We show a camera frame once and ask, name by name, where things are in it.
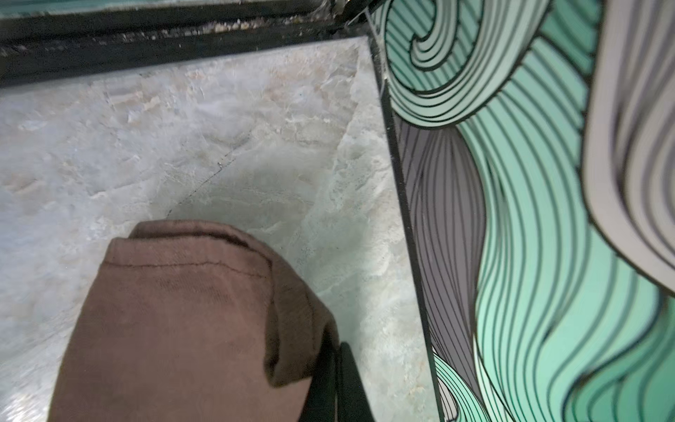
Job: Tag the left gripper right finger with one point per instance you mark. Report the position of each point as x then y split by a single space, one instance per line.
352 403

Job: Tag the brown trousers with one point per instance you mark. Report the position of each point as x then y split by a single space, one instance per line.
192 321

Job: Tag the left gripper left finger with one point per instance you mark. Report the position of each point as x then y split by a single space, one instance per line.
320 404

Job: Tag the black side floor rail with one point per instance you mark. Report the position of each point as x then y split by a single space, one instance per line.
49 40

